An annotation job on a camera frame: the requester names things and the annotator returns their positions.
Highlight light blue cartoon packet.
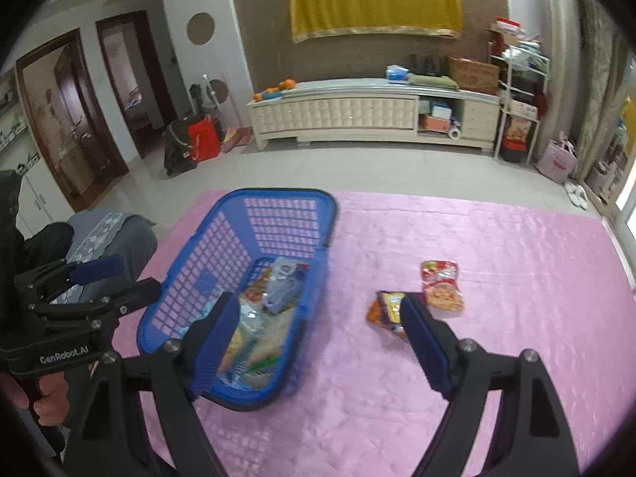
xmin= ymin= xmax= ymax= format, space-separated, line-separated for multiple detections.
xmin=218 ymin=305 xmax=272 ymax=382

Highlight blue plastic basket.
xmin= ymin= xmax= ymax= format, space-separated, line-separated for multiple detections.
xmin=137 ymin=188 xmax=339 ymax=411

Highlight doublemint gum bottle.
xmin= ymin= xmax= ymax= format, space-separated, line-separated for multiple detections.
xmin=262 ymin=256 xmax=309 ymax=314

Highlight orange small snack packet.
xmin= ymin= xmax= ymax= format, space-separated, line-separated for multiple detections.
xmin=365 ymin=298 xmax=407 ymax=342

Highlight cracker pack green ends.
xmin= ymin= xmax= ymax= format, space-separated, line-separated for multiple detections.
xmin=241 ymin=308 xmax=295 ymax=389

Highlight purple cracker packet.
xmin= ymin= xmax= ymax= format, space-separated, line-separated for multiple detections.
xmin=376 ymin=291 xmax=406 ymax=325

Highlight left hand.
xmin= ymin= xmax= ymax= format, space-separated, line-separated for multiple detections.
xmin=0 ymin=372 xmax=70 ymax=427

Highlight grey cushioned chair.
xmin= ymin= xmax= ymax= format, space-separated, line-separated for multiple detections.
xmin=25 ymin=208 xmax=157 ymax=305

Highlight pink quilted tablecloth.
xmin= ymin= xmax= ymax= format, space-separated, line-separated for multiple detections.
xmin=114 ymin=188 xmax=635 ymax=476

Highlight brown wooden door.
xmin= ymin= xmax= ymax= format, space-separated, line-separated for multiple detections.
xmin=15 ymin=29 xmax=128 ymax=211

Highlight black bag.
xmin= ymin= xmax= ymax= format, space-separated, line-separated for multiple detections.
xmin=163 ymin=120 xmax=198 ymax=178

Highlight red snack packet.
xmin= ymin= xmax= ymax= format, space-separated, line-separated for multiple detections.
xmin=421 ymin=261 xmax=465 ymax=312

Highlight red bag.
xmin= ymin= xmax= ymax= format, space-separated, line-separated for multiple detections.
xmin=186 ymin=115 xmax=221 ymax=163

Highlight white slippers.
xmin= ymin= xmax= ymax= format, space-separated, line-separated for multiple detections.
xmin=564 ymin=182 xmax=589 ymax=210

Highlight pink gift bag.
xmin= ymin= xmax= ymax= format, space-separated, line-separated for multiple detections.
xmin=536 ymin=132 xmax=578 ymax=184

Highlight oranges on plate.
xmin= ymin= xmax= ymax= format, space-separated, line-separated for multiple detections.
xmin=253 ymin=79 xmax=297 ymax=102

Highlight cream tv cabinet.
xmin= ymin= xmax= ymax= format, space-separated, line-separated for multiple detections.
xmin=248 ymin=79 xmax=500 ymax=153

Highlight white metal shelf rack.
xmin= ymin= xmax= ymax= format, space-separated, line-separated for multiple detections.
xmin=488 ymin=38 xmax=551 ymax=165

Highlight cardboard box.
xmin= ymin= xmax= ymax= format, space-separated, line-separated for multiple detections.
xmin=448 ymin=57 xmax=500 ymax=95

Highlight green folded cloth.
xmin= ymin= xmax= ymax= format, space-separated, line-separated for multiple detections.
xmin=406 ymin=72 xmax=459 ymax=91

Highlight blue tissue pack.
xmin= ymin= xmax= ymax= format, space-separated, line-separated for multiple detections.
xmin=386 ymin=65 xmax=410 ymax=82

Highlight patterned curtain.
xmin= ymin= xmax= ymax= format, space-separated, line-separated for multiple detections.
xmin=574 ymin=0 xmax=632 ymax=181

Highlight standing air conditioner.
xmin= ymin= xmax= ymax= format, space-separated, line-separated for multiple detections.
xmin=536 ymin=0 xmax=581 ymax=156

